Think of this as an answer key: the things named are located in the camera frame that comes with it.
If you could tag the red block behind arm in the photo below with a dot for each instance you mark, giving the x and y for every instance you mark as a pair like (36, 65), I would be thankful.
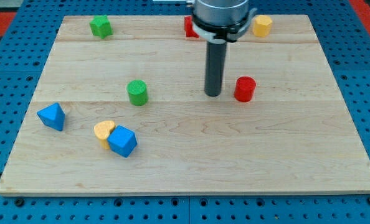
(188, 28)

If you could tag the green star block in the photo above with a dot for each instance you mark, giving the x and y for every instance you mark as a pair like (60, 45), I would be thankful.
(100, 26)

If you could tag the wooden board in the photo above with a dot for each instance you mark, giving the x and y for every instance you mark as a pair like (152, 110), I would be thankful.
(295, 137)

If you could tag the blue triangle block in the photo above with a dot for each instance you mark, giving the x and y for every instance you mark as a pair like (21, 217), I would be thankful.
(52, 116)

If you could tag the yellow heart block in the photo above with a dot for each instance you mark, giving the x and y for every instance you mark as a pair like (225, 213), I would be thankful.
(102, 131)

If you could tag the yellow hexagon block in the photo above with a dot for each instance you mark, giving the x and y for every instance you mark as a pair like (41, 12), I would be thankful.
(262, 25)

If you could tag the green cylinder block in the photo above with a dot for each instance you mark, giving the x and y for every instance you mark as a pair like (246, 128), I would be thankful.
(137, 92)

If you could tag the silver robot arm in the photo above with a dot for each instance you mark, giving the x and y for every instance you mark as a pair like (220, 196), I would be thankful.
(219, 22)

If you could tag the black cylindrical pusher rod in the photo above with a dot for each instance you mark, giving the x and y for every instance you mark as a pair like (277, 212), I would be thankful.
(215, 61)

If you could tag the blue cube block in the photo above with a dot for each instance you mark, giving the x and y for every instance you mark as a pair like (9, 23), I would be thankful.
(122, 141)

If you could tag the red cylinder block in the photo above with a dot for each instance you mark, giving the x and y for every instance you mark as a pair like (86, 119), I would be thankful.
(244, 89)

